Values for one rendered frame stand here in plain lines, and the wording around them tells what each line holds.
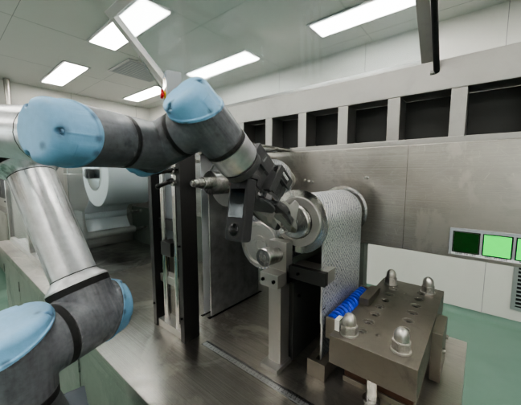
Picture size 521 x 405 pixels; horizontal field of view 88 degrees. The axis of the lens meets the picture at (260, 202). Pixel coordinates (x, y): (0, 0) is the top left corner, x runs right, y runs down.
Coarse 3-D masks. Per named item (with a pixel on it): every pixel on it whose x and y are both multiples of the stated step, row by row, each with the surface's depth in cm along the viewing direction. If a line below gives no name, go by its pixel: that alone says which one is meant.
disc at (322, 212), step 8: (288, 192) 63; (296, 192) 62; (304, 192) 60; (280, 200) 65; (312, 200) 59; (320, 208) 58; (320, 216) 58; (328, 224) 57; (320, 232) 59; (320, 240) 59; (296, 248) 63; (304, 248) 62; (312, 248) 60
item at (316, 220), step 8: (288, 200) 63; (296, 200) 61; (304, 200) 60; (312, 208) 59; (312, 216) 59; (280, 224) 65; (312, 224) 59; (320, 224) 58; (312, 232) 59; (296, 240) 62; (304, 240) 61; (312, 240) 59
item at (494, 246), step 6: (486, 240) 66; (492, 240) 65; (498, 240) 64; (504, 240) 64; (510, 240) 63; (486, 246) 66; (492, 246) 65; (498, 246) 64; (504, 246) 64; (510, 246) 63; (486, 252) 66; (492, 252) 65; (498, 252) 65; (504, 252) 64; (510, 252) 63; (510, 258) 63
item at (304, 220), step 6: (300, 210) 59; (306, 210) 60; (300, 216) 59; (306, 216) 58; (300, 222) 59; (306, 222) 58; (300, 228) 59; (306, 228) 58; (288, 234) 62; (294, 234) 61; (300, 234) 60; (306, 234) 60
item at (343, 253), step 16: (336, 240) 64; (352, 240) 72; (336, 256) 65; (352, 256) 73; (336, 272) 65; (352, 272) 74; (336, 288) 66; (352, 288) 75; (320, 304) 61; (336, 304) 67; (320, 320) 61
